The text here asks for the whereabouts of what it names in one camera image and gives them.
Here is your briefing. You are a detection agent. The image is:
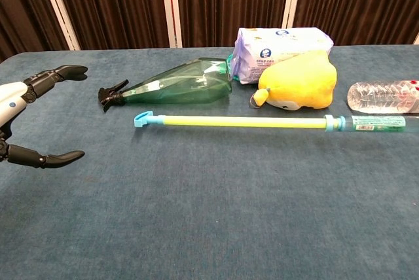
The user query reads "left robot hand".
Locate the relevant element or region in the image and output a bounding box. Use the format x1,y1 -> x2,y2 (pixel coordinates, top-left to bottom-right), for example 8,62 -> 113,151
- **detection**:
0,65 -> 89,169

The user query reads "yellow plunger blue T-handle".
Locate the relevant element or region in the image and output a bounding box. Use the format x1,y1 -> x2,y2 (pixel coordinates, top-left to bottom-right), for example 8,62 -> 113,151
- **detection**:
133,111 -> 327,130

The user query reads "green spray bottle black trigger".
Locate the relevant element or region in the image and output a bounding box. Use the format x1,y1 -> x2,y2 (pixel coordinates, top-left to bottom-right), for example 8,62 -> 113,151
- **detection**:
98,57 -> 233,113

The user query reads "teal green packet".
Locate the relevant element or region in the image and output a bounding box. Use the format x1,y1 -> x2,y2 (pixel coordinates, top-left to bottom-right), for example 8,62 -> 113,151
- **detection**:
226,53 -> 236,80

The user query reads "blue velvet table cover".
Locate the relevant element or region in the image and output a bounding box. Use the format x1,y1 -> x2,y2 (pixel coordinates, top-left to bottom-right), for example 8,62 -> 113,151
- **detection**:
0,44 -> 419,280

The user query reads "white wet wipes pack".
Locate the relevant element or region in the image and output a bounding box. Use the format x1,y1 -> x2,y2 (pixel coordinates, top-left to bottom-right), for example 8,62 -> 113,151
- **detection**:
231,27 -> 335,85

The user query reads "yellow plush toy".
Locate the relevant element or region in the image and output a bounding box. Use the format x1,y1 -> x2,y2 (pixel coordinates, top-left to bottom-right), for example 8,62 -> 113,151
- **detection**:
250,50 -> 338,111

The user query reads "clear ribbed water bottle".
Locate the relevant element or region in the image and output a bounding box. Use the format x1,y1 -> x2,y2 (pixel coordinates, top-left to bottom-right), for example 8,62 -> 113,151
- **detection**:
346,79 -> 419,114

